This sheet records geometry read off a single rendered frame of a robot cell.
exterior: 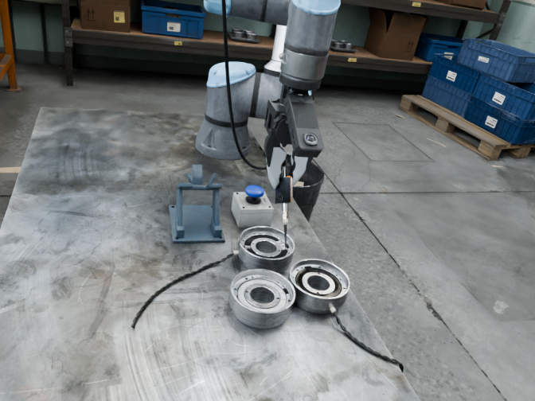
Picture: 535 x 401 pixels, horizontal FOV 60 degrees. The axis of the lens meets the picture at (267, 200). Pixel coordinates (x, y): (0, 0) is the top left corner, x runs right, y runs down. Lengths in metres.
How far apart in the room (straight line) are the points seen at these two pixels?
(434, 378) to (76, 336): 1.48
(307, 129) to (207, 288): 0.31
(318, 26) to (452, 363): 1.56
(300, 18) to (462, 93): 4.01
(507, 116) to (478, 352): 2.61
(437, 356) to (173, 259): 1.40
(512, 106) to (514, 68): 0.31
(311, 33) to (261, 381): 0.52
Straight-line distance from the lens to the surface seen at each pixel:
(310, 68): 0.78
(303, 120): 0.77
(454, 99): 4.78
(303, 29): 0.76
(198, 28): 4.21
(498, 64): 4.49
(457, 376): 2.01
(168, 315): 0.75
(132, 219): 0.96
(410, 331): 2.09
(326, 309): 0.78
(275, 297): 0.76
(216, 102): 1.20
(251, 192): 0.94
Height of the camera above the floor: 1.33
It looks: 30 degrees down
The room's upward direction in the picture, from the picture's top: 10 degrees clockwise
